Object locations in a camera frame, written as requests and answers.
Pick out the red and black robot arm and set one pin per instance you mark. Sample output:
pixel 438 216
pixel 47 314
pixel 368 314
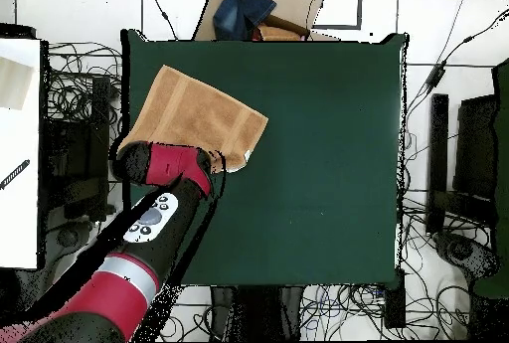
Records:
pixel 171 164

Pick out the blue jeans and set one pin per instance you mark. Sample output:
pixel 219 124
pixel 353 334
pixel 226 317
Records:
pixel 238 9

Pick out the black equipment rack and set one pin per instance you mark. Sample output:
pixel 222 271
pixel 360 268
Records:
pixel 79 160

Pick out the white desk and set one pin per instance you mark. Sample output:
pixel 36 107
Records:
pixel 20 219

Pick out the black striped pen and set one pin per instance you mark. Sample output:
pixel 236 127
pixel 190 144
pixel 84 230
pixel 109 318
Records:
pixel 16 172

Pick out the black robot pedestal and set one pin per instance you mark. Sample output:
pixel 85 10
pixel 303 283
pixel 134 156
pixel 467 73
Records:
pixel 258 315

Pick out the black metal frame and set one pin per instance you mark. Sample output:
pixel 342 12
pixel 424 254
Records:
pixel 437 140

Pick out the beige paper sheet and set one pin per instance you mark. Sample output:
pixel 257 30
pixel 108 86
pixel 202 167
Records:
pixel 14 84

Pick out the tan terry towel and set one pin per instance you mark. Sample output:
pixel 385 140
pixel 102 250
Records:
pixel 199 112

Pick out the black rectangular box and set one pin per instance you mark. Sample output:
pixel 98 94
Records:
pixel 394 303

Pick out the dark green fabric furniture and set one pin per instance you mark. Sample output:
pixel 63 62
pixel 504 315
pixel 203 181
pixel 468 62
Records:
pixel 502 160

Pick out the dark green table cloth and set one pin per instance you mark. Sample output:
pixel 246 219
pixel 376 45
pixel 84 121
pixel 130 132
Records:
pixel 298 219

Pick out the dark brown garment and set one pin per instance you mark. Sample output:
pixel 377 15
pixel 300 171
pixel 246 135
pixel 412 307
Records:
pixel 286 24

